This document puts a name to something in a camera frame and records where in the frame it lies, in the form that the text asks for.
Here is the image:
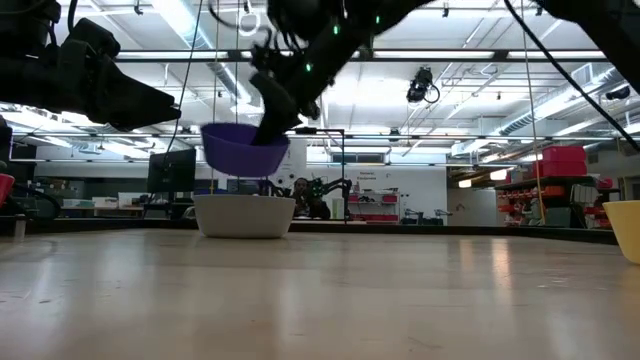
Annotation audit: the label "black hanging cable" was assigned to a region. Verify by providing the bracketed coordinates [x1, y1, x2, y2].
[162, 0, 206, 156]

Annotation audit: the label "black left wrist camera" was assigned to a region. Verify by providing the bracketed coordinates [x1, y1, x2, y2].
[68, 17, 122, 59]

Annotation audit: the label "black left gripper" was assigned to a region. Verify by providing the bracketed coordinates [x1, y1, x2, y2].
[47, 38, 183, 133]

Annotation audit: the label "purple plastic bowl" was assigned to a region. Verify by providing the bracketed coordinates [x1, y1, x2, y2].
[200, 122, 291, 179]

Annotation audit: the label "large red storage bins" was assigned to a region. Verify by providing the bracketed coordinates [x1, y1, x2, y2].
[531, 145, 589, 178]

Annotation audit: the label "red plastic bowl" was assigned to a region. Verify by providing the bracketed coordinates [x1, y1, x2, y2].
[0, 172, 17, 209]

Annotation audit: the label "small shelf with red bins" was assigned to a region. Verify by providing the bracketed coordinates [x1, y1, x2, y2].
[347, 188, 401, 223]

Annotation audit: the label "white column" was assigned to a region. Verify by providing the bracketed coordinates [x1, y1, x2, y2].
[279, 138, 309, 187]

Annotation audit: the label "yellow cup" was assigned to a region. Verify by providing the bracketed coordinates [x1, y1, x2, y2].
[601, 199, 640, 266]

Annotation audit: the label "yellow hanging rope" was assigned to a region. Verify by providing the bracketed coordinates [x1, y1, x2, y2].
[519, 0, 547, 225]

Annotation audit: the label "white ceramic bowl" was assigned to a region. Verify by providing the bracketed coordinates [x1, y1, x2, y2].
[193, 193, 297, 240]

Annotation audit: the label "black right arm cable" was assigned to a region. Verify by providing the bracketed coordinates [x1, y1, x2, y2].
[501, 0, 640, 153]

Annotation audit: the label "dark shelf rack with bins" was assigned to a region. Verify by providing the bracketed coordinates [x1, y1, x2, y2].
[493, 174, 624, 230]

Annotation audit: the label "black computer monitor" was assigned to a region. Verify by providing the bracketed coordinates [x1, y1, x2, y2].
[146, 147, 198, 194]

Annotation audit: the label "person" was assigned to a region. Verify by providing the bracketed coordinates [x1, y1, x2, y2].
[292, 176, 331, 221]

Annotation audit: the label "black overhead light bar frame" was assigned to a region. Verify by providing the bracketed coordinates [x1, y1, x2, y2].
[113, 48, 610, 64]

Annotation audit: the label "silver ceiling air duct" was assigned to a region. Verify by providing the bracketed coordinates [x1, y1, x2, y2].
[149, 0, 266, 119]

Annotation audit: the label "black overhead camera with cable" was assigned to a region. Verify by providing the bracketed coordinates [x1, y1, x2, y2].
[405, 66, 442, 106]

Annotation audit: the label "white hanging ring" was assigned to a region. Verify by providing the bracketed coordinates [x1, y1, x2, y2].
[236, 8, 262, 38]

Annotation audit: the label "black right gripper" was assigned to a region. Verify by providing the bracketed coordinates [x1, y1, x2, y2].
[248, 0, 386, 147]

